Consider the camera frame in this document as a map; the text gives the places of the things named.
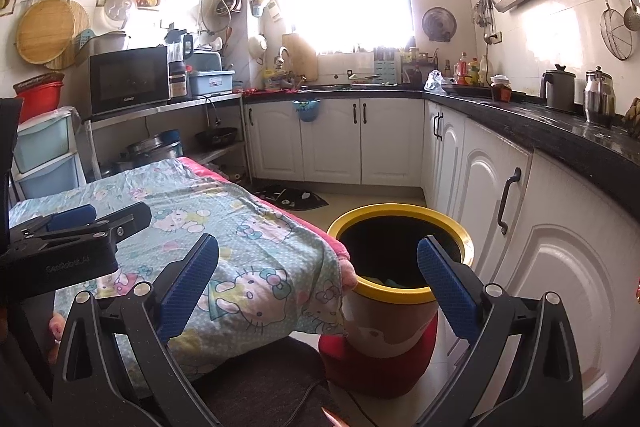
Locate wooden cutting board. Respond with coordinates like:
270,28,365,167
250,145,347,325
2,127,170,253
281,33,319,80

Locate steel pot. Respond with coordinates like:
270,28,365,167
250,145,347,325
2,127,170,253
115,130,183,172

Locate glass jar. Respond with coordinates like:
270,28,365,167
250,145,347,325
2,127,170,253
490,75,512,102

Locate blue plastic drawer unit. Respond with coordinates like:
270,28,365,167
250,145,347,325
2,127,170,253
11,107,88,200

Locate wire skimmer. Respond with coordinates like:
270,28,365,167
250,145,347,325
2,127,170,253
589,0,633,61

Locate black kitchen countertop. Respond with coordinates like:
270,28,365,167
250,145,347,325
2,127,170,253
242,87,640,208

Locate black blender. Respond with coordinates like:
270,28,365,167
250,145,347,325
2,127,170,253
165,28,195,100

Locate black floor mat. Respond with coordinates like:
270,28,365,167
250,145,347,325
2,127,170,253
252,184,330,212

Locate white cooking pot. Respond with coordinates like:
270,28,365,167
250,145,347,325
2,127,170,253
90,32,132,55

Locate person's left hand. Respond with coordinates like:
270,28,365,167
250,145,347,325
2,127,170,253
47,313,68,370

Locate round bamboo board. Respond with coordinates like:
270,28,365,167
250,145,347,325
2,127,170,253
16,0,76,65

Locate dark grey cloth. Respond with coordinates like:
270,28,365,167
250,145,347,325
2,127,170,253
192,337,421,427

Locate steel kettle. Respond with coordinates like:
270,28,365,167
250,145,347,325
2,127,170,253
582,66,617,128

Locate hanging kitchen utensils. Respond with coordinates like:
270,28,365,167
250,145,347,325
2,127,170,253
472,0,503,45

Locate yellow rimmed trash bin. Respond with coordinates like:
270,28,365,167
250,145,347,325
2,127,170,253
327,203,475,353

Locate black wok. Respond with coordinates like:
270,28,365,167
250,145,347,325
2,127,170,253
194,127,239,148

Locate printed blue blanket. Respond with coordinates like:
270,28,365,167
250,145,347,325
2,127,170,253
9,157,358,400

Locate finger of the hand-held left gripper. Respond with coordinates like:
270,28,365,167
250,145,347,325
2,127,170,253
15,201,152,255
10,204,98,240

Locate round woven mat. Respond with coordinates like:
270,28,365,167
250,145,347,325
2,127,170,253
45,0,96,72

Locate black microwave oven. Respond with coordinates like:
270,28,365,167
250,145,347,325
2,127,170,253
89,45,171,116

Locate brown woven basket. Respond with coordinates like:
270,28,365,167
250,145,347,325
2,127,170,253
12,72,66,94

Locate metal shelf rack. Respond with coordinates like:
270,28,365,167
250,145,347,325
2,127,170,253
82,92,253,182

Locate black cable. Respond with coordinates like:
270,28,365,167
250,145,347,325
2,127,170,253
290,379,331,427

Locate white kitchen cabinets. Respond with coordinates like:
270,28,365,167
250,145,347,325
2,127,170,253
242,97,640,427

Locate grey plastic dish bin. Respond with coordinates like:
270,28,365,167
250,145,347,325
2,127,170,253
190,69,236,96

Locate blue knife rack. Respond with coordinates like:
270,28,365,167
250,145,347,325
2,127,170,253
374,47,403,84

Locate crumpled white plastic bag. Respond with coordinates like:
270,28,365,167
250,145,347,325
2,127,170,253
424,69,448,95

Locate white wall utensil holder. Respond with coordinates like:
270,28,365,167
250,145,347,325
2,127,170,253
248,0,281,22

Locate blue hanging bin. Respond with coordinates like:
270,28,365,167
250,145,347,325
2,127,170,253
291,98,322,124

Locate person's right hand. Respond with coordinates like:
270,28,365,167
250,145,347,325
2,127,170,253
322,407,351,427

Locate brown woven object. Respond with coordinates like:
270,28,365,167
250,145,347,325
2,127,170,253
622,97,640,132

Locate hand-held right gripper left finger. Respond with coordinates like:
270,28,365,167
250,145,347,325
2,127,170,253
51,233,221,427

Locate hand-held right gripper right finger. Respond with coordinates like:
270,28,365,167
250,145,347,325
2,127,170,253
416,235,585,427

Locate red plastic basin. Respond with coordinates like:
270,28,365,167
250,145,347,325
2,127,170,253
14,81,65,124

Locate grey kettle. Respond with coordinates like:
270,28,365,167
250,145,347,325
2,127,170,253
539,64,578,112

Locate clear plastic lid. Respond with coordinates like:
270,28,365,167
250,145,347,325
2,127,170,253
103,0,138,28

